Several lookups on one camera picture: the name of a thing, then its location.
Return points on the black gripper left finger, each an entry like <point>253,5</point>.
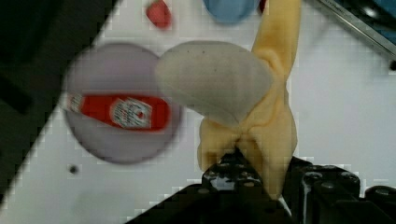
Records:
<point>231,192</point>

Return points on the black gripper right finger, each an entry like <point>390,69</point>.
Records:
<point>327,194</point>

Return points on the plush peeled banana toy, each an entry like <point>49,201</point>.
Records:
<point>241,93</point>

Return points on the black and silver toaster oven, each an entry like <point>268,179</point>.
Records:
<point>371,20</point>

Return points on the red plush strawberry near oven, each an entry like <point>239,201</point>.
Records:
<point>262,6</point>

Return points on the plush red ketchup bottle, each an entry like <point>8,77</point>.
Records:
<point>126,111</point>

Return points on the grey round plate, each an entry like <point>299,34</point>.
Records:
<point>117,68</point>

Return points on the blue bowl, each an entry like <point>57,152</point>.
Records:
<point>230,11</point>

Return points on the pink-red plush strawberry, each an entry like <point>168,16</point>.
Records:
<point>159,14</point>

